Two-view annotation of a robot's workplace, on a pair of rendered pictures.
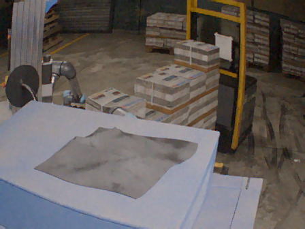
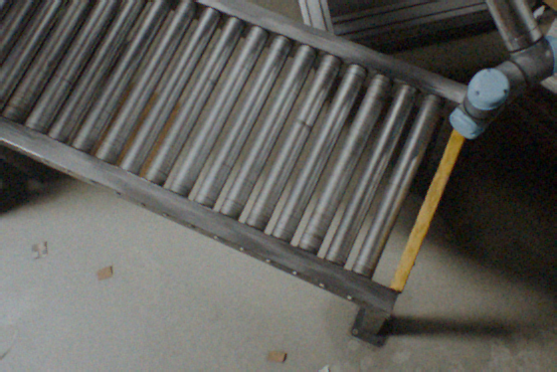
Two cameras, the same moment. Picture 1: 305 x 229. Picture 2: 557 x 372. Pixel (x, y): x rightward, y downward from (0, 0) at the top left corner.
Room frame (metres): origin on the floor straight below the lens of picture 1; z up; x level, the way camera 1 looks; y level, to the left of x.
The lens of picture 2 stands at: (2.30, -0.70, 2.42)
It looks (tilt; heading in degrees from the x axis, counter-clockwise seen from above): 71 degrees down; 109
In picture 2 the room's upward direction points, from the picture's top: 11 degrees counter-clockwise
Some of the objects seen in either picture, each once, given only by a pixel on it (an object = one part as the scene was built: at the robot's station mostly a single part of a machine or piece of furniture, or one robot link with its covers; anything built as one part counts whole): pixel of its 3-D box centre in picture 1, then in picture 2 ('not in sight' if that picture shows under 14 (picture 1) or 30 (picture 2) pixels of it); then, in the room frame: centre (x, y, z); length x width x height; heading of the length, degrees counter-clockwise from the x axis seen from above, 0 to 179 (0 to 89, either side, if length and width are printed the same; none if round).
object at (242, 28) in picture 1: (241, 73); not in sight; (4.01, -0.94, 0.97); 0.09 x 0.09 x 1.75; 55
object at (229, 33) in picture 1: (217, 41); not in sight; (4.22, -0.68, 1.28); 0.57 x 0.01 x 0.65; 55
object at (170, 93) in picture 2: not in sight; (172, 90); (1.79, -0.10, 0.77); 0.47 x 0.05 x 0.05; 74
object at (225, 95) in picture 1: (226, 105); not in sight; (4.51, -0.88, 0.40); 0.69 x 0.55 x 0.80; 55
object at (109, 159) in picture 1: (114, 148); not in sight; (0.78, 0.08, 1.78); 0.32 x 0.28 x 0.05; 74
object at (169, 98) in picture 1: (162, 91); not in sight; (3.37, -0.07, 0.95); 0.38 x 0.29 x 0.23; 55
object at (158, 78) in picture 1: (165, 79); not in sight; (3.36, -0.09, 1.06); 0.37 x 0.29 x 0.01; 55
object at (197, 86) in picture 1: (180, 83); not in sight; (3.61, -0.24, 0.95); 0.38 x 0.29 x 0.23; 55
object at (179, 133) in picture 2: not in sight; (196, 99); (1.85, -0.12, 0.77); 0.47 x 0.05 x 0.05; 74
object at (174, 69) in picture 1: (180, 71); not in sight; (3.60, -0.24, 1.06); 0.37 x 0.28 x 0.01; 55
